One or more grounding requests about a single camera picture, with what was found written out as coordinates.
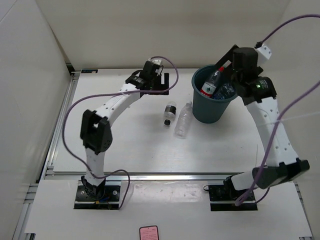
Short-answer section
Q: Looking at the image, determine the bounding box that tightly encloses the blue label plastic bottle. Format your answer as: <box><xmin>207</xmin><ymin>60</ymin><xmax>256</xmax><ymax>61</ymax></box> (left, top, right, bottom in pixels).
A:
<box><xmin>212</xmin><ymin>83</ymin><xmax>236</xmax><ymax>100</ymax></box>

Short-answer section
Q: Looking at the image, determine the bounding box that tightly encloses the red label plastic bottle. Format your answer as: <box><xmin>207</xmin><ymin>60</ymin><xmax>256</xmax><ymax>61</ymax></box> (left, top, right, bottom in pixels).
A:
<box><xmin>200</xmin><ymin>66</ymin><xmax>225</xmax><ymax>98</ymax></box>

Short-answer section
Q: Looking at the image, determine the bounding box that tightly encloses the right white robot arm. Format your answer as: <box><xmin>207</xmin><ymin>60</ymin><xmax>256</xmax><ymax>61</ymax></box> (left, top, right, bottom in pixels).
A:
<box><xmin>216</xmin><ymin>45</ymin><xmax>310</xmax><ymax>206</ymax></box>

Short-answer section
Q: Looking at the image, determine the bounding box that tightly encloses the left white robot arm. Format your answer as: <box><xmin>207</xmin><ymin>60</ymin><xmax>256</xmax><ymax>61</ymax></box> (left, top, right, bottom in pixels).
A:
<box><xmin>80</xmin><ymin>59</ymin><xmax>163</xmax><ymax>201</ymax></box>

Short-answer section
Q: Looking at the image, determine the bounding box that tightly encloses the dark green plastic bin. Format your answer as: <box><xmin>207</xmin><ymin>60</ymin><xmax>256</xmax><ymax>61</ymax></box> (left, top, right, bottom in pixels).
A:
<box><xmin>191</xmin><ymin>64</ymin><xmax>238</xmax><ymax>124</ymax></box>

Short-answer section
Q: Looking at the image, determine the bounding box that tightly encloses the black label plastic bottle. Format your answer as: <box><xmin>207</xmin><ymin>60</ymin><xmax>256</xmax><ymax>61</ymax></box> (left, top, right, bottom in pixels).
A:
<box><xmin>163</xmin><ymin>101</ymin><xmax>177</xmax><ymax>127</ymax></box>

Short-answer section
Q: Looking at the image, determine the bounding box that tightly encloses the clear white cap bottle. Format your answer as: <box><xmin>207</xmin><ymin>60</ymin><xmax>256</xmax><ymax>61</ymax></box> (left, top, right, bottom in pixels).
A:
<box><xmin>174</xmin><ymin>101</ymin><xmax>193</xmax><ymax>139</ymax></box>

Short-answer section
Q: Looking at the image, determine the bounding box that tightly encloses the pink smartphone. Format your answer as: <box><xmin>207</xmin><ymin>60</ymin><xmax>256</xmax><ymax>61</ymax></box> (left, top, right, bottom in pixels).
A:
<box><xmin>139</xmin><ymin>225</ymin><xmax>160</xmax><ymax>240</ymax></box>

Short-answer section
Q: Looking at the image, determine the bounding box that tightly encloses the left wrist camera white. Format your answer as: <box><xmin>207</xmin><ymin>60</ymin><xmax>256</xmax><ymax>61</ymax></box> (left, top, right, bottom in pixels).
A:
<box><xmin>148</xmin><ymin>57</ymin><xmax>163</xmax><ymax>66</ymax></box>

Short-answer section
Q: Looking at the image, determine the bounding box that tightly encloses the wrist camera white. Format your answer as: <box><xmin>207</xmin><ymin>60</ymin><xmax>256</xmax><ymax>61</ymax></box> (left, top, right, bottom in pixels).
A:
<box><xmin>254</xmin><ymin>42</ymin><xmax>272</xmax><ymax>67</ymax></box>
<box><xmin>148</xmin><ymin>57</ymin><xmax>163</xmax><ymax>66</ymax></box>

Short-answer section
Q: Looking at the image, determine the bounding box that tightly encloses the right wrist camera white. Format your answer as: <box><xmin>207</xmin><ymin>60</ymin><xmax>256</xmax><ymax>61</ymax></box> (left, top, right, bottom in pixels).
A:
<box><xmin>254</xmin><ymin>42</ymin><xmax>272</xmax><ymax>67</ymax></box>

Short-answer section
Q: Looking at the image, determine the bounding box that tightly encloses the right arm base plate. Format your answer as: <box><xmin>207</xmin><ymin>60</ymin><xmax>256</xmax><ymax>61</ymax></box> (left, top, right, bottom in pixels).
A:
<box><xmin>203</xmin><ymin>185</ymin><xmax>258</xmax><ymax>212</ymax></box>

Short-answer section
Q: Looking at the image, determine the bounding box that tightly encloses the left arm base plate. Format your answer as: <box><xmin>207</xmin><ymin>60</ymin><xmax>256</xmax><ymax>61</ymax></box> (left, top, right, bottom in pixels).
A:
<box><xmin>73</xmin><ymin>181</ymin><xmax>121</xmax><ymax>210</ymax></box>

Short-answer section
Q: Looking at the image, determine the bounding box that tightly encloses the aluminium table edge rail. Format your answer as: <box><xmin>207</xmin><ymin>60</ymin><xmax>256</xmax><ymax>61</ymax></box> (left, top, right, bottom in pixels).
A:
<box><xmin>43</xmin><ymin>170</ymin><xmax>232</xmax><ymax>181</ymax></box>

